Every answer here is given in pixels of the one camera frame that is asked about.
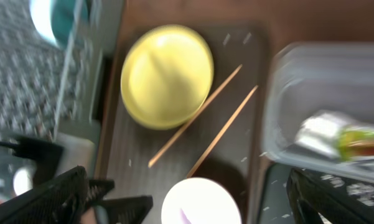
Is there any yellow plate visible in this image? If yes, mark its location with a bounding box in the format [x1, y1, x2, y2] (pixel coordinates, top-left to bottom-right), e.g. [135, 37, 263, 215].
[120, 24, 214, 130]

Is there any grey dish rack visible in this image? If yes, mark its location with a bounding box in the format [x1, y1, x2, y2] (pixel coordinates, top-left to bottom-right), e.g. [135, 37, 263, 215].
[0, 0, 124, 201]

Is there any blue bowl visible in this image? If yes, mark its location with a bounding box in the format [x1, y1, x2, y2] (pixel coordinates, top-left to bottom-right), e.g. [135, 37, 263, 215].
[29, 0, 77, 49]

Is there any clear plastic bin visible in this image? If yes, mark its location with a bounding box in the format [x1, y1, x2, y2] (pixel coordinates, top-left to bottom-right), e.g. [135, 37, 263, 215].
[261, 42, 374, 183]

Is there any yellow green snack wrapper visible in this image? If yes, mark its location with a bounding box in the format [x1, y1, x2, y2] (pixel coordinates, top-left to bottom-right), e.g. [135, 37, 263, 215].
[335, 125, 374, 161]

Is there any pink bowl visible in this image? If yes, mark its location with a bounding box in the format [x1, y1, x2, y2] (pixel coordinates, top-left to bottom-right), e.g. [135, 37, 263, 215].
[161, 177, 242, 224]

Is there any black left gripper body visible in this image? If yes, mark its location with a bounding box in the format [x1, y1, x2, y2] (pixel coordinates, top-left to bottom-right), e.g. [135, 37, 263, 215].
[81, 179, 153, 224]

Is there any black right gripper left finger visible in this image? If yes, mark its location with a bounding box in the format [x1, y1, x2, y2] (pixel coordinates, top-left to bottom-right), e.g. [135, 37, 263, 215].
[0, 166, 88, 223]

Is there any white cup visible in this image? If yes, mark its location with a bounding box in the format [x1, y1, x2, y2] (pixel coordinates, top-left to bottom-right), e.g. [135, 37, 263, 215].
[12, 167, 34, 196]

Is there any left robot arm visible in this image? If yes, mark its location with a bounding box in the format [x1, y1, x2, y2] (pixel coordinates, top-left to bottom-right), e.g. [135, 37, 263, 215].
[0, 138, 153, 223]

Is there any wooden chopstick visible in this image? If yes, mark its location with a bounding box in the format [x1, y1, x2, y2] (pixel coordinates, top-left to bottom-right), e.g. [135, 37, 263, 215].
[186, 85, 258, 178]
[147, 64, 243, 168]

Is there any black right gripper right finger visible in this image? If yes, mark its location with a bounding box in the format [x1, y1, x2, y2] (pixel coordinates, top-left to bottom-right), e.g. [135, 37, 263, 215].
[286, 168, 374, 224]

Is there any dark brown serving tray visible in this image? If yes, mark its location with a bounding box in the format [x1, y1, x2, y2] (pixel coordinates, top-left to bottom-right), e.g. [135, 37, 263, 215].
[100, 23, 268, 223]

